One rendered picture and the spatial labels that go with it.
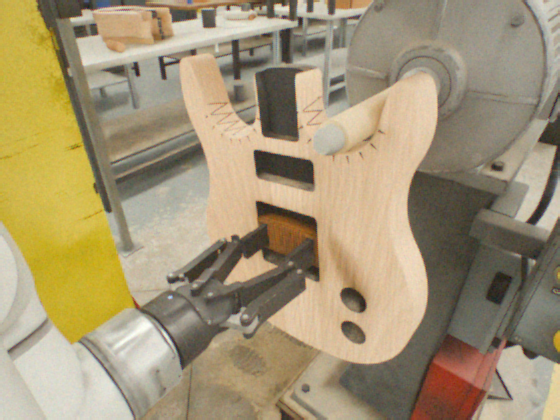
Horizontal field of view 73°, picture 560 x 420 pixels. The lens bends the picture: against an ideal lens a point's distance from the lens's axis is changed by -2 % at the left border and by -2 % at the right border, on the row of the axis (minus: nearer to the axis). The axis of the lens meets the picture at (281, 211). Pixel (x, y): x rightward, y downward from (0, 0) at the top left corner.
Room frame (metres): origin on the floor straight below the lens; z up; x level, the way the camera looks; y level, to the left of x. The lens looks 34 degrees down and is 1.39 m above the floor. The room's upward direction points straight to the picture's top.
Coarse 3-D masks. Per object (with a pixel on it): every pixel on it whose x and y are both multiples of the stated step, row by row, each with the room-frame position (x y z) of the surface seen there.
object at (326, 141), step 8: (328, 128) 0.30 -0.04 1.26; (336, 128) 0.31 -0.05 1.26; (320, 136) 0.30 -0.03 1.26; (328, 136) 0.30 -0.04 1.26; (336, 136) 0.30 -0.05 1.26; (344, 136) 0.31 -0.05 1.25; (312, 144) 0.30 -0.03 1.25; (320, 144) 0.30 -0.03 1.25; (328, 144) 0.29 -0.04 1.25; (336, 144) 0.30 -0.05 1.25; (344, 144) 0.30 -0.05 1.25; (320, 152) 0.30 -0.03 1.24; (328, 152) 0.29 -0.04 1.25
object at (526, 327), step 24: (552, 240) 0.35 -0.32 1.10; (528, 264) 0.48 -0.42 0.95; (552, 264) 0.34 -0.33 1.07; (528, 288) 0.35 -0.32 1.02; (552, 288) 0.33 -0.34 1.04; (528, 312) 0.34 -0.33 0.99; (552, 312) 0.33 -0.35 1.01; (504, 336) 0.35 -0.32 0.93; (528, 336) 0.33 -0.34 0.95; (552, 336) 0.32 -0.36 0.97; (552, 360) 0.31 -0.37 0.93
